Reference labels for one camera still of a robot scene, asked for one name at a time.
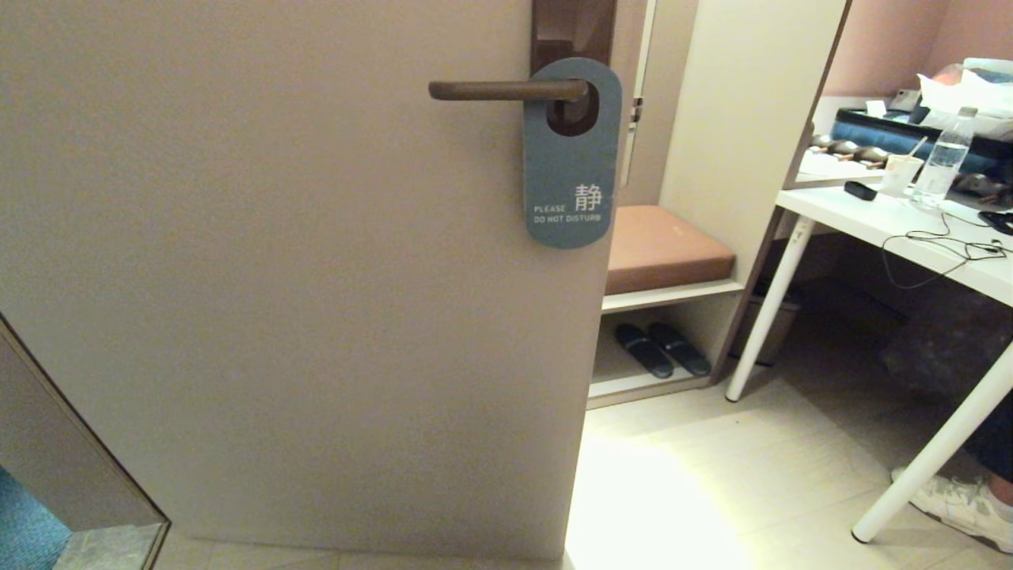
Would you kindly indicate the wooden stir stick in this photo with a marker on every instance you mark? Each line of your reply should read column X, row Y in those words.
column 916, row 147

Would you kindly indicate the white paper sheet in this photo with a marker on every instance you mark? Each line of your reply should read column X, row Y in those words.
column 831, row 168

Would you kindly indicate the white sneaker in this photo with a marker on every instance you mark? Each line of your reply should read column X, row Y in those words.
column 957, row 507

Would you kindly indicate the dark blue slipper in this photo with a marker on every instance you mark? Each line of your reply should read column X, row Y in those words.
column 682, row 347
column 643, row 350

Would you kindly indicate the cream bench shelf unit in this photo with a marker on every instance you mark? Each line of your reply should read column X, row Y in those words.
column 744, row 119

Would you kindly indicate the beige waste bin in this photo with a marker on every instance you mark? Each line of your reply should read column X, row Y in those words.
column 787, row 324

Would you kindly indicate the dark trouser leg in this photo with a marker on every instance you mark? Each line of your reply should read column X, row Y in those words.
column 999, row 451

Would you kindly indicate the brown metal lock plate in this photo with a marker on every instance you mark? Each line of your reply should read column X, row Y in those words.
column 571, row 28

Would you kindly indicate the light grey door hanger sign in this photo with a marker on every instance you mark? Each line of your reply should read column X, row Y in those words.
column 570, row 174

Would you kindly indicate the black flat gadget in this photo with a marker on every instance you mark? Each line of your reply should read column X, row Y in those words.
column 999, row 222

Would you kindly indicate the brown glossy object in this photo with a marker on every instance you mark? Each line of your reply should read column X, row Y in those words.
column 851, row 149

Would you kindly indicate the small black remote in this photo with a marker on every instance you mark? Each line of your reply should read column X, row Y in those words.
column 859, row 190

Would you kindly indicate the navy blue suitcase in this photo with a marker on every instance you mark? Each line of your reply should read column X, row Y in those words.
column 878, row 131

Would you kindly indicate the white plastic bag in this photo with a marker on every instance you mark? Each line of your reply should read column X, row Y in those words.
column 965, row 91

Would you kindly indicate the beige wooden door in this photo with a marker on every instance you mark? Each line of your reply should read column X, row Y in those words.
column 277, row 277

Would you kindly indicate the brown bench cushion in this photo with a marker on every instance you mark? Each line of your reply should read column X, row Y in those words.
column 665, row 249

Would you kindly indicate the framed floor mirror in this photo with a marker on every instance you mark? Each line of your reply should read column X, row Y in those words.
column 47, row 475

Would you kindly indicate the white table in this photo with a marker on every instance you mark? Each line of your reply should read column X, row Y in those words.
column 870, row 215

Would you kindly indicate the clear plastic water bottle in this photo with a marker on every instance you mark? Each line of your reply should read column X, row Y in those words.
column 942, row 166

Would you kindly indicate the white paper cup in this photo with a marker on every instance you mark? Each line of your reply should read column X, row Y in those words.
column 901, row 176

